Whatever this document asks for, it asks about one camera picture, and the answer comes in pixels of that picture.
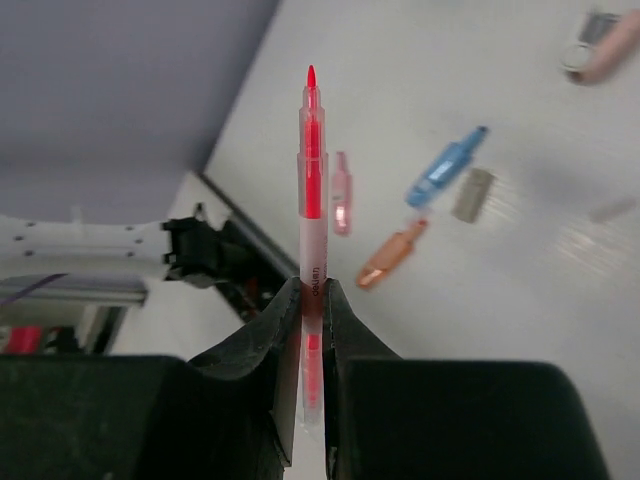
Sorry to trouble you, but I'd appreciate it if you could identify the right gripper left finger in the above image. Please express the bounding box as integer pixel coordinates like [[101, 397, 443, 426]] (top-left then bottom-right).
[[1, 278, 301, 479]]

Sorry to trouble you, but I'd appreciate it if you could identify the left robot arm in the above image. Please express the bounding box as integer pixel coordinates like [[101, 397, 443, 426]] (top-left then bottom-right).
[[1, 202, 273, 289]]

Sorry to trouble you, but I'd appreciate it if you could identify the pink grey mini stapler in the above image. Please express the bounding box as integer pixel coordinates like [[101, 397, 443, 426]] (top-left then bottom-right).
[[560, 8, 639, 85]]

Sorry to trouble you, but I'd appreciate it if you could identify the orange stubby highlighter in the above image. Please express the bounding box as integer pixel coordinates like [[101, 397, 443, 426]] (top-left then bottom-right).
[[356, 218, 428, 290]]

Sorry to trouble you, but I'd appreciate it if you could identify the pink stubby highlighter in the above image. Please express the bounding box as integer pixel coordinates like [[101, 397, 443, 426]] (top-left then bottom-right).
[[331, 151, 353, 237]]

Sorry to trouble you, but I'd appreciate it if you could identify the blue stubby highlighter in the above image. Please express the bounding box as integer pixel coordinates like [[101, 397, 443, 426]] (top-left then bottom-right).
[[405, 126, 489, 210]]

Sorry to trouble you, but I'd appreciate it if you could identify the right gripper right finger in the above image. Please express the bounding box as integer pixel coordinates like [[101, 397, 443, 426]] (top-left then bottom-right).
[[323, 280, 609, 479]]

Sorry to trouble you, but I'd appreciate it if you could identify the grey eraser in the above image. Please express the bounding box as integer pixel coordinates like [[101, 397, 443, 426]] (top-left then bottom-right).
[[451, 168, 495, 224]]

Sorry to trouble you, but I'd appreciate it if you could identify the red slim highlighter pen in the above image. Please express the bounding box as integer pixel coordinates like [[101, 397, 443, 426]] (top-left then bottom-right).
[[297, 66, 328, 427]]

